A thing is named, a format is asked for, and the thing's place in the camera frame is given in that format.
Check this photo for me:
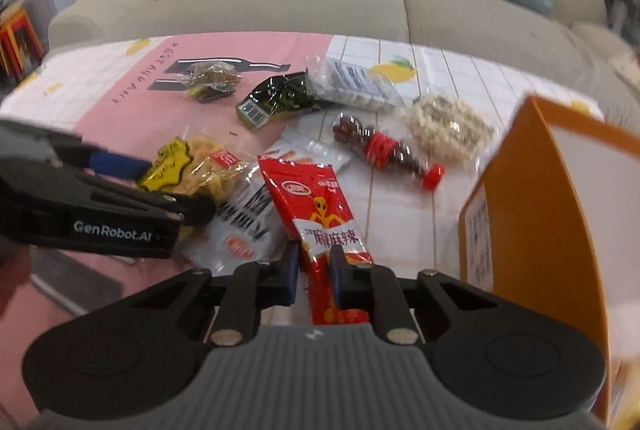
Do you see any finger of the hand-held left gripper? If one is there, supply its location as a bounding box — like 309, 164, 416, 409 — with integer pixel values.
52, 134, 153, 183
90, 186, 217, 227

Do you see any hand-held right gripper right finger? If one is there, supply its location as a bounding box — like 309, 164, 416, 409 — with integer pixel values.
329, 244, 501, 346

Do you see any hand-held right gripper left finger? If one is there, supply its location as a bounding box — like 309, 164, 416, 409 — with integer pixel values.
107, 244, 301, 346

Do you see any yellow noodle snack packet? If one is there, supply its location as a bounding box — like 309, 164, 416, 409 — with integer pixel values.
136, 135, 258, 206

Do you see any white snack packet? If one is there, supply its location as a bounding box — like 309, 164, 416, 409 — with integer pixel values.
182, 130, 353, 276

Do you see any red snack packet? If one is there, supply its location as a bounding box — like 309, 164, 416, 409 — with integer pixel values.
257, 155, 376, 326

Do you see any bottle-shaped chocolate candy packet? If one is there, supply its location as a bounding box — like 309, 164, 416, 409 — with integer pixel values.
332, 111, 447, 192

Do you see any dark green snack packet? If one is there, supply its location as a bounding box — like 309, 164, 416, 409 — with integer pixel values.
235, 71, 331, 131

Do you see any clear packet of white puffs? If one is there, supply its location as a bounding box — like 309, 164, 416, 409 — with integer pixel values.
407, 93, 498, 168

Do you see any orange rimmed grey fabric box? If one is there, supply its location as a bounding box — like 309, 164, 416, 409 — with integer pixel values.
459, 95, 640, 430

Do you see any lemon print tablecloth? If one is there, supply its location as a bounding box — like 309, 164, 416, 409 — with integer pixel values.
0, 33, 608, 411

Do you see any brown candy packet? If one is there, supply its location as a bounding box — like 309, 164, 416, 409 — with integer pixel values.
175, 59, 246, 104

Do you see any red and yellow stool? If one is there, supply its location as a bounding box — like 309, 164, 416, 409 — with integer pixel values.
0, 0, 46, 84

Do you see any clear packet of white balls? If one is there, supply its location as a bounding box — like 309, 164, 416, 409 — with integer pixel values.
305, 54, 418, 113

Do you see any beige sofa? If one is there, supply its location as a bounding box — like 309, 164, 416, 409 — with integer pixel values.
47, 0, 640, 121

